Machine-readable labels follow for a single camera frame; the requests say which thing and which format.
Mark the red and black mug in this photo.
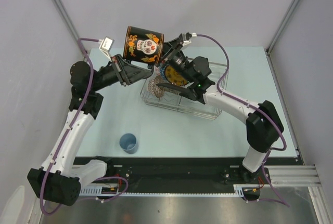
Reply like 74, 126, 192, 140
123, 26, 164, 65

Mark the black floral square plate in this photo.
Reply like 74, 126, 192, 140
154, 83, 193, 99

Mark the light blue plastic cup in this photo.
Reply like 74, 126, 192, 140
119, 133, 138, 154

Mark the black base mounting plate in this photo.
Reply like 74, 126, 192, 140
74, 157, 304, 194

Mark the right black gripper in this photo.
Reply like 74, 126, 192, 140
142, 37, 195, 84

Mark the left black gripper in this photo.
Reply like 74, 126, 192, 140
90, 54, 151, 92

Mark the right slotted cable duct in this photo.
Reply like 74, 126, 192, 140
234, 184, 261, 199

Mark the aluminium frame rail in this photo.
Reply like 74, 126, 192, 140
265, 165, 321, 187

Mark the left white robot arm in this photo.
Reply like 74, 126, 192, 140
27, 55, 153, 214

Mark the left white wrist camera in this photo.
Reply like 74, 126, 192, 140
98, 36, 114, 60

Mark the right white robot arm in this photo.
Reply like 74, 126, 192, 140
157, 33, 287, 183

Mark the left slotted cable duct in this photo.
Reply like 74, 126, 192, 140
80, 183, 120, 197

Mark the yellow patterned round plate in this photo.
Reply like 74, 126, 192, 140
161, 65, 189, 86

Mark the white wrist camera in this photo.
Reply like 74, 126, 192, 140
179, 32, 197, 47
98, 36, 114, 60

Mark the steel wire dish rack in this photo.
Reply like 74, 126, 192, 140
140, 70, 222, 120

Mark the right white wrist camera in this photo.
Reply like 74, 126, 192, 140
179, 32, 197, 47

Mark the slotted cable duct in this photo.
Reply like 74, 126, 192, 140
234, 184, 261, 199
80, 183, 120, 197

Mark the blue triangle patterned bowl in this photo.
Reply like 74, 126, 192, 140
155, 67, 165, 78

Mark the red patterned white bowl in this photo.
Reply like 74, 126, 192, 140
147, 75, 164, 98

